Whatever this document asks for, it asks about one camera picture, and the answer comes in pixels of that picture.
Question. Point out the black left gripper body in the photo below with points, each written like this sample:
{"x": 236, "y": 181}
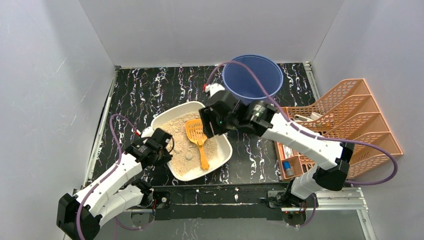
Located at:
{"x": 164, "y": 139}

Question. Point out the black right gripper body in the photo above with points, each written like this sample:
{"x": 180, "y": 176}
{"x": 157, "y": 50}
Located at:
{"x": 208, "y": 121}

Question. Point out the yellow slotted litter scoop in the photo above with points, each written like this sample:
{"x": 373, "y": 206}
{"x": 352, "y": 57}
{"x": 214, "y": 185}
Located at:
{"x": 195, "y": 134}

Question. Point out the white plastic litter box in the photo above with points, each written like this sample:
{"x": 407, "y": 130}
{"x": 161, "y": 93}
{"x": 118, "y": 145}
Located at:
{"x": 218, "y": 148}

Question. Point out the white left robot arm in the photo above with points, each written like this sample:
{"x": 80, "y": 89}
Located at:
{"x": 81, "y": 215}

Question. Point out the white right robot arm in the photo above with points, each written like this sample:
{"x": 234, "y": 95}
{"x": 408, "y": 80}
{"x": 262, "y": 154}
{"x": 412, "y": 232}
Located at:
{"x": 331, "y": 157}

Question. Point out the beige cat litter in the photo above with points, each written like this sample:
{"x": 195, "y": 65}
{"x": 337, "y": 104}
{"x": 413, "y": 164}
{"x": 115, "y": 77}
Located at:
{"x": 186, "y": 161}

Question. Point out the red white small box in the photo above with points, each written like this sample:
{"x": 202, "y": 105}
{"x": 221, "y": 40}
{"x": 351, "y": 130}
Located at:
{"x": 288, "y": 152}

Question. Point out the blue plastic bucket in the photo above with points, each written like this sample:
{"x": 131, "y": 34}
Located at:
{"x": 243, "y": 86}

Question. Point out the blue capped small bottle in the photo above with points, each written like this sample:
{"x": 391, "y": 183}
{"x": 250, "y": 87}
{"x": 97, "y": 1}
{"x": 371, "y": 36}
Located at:
{"x": 287, "y": 169}

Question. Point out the orange plastic file organizer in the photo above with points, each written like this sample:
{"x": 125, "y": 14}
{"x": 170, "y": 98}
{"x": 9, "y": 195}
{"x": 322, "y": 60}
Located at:
{"x": 347, "y": 111}

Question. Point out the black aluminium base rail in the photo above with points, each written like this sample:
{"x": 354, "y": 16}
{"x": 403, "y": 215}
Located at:
{"x": 245, "y": 201}

